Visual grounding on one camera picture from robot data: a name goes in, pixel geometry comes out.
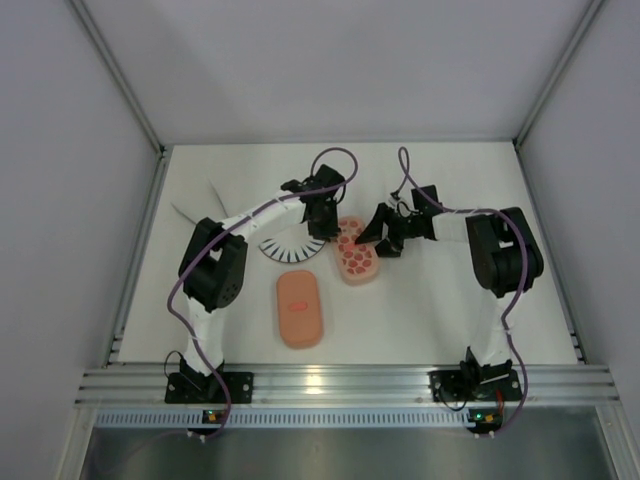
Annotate light pink lid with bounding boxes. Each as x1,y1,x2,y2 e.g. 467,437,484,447
331,216,380,286

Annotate left aluminium frame post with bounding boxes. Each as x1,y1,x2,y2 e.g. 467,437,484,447
65,0,165,157

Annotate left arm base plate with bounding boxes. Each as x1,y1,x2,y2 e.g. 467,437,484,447
164,372,254,404

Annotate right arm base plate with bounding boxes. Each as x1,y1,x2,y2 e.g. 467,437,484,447
429,369,523,403

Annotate metal serving tongs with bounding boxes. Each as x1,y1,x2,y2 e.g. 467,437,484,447
170,179,229,225

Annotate aluminium mounting rail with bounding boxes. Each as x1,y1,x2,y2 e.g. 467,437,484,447
75,364,620,408

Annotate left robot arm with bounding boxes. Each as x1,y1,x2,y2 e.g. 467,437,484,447
167,164,349,391

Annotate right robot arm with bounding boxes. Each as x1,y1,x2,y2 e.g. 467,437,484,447
354,185,544,390

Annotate blue striped white plate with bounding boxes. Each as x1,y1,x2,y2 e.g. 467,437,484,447
258,238,326,264

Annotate pink lunch box lid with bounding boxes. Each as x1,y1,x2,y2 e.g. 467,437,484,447
276,270,324,349

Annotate pink divided lunch box tray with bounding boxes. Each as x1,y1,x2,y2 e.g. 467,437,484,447
333,237,380,286

